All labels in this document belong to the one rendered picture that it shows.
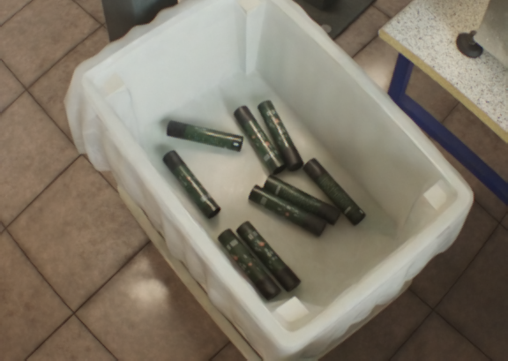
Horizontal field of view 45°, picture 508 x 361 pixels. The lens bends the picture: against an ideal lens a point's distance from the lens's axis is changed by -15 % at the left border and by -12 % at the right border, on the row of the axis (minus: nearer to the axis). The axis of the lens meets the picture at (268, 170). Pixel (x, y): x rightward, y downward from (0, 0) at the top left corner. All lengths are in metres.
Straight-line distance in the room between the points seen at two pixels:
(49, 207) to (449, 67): 1.17
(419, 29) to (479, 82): 0.14
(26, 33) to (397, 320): 1.49
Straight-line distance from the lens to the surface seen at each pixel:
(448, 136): 1.46
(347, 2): 2.18
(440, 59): 1.15
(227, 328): 1.44
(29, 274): 1.82
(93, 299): 1.75
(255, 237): 1.24
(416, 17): 1.20
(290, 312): 1.01
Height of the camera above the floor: 1.64
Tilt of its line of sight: 63 degrees down
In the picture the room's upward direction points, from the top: 4 degrees clockwise
